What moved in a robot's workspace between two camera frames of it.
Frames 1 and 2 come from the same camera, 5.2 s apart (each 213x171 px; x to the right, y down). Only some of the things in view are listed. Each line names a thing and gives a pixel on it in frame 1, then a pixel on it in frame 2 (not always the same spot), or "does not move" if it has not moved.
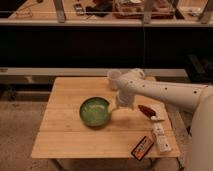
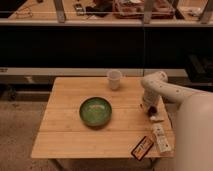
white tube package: [159, 133] does not move
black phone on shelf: [79, 9] does not move
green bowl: [95, 111] does not move
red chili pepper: [146, 111] to [152, 109]
